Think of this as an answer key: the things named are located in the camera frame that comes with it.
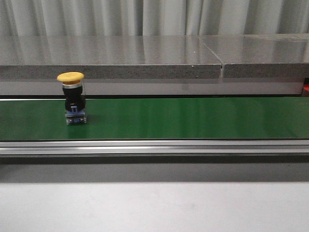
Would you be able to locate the grey stone slab right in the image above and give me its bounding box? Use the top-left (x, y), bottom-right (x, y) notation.
top-left (199, 34), bottom-right (309, 80)

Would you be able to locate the red plastic tray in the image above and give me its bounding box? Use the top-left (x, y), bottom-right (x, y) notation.
top-left (302, 84), bottom-right (309, 97)

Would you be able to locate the aluminium conveyor frame rail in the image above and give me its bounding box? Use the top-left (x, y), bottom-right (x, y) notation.
top-left (0, 139), bottom-right (309, 164)

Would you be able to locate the green conveyor belt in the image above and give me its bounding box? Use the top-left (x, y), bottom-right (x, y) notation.
top-left (0, 97), bottom-right (309, 141)

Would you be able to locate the grey stone slab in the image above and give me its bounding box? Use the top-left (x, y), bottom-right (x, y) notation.
top-left (199, 34), bottom-right (309, 80)
top-left (0, 36), bottom-right (221, 81)

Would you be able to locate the grey stone slab left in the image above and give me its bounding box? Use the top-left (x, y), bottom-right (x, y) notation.
top-left (0, 36), bottom-right (221, 81)

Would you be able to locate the white base panel under slab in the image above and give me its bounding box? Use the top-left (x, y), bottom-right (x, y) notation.
top-left (0, 78), bottom-right (304, 96)

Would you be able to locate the white curtain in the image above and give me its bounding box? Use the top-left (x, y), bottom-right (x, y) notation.
top-left (0, 0), bottom-right (309, 36)

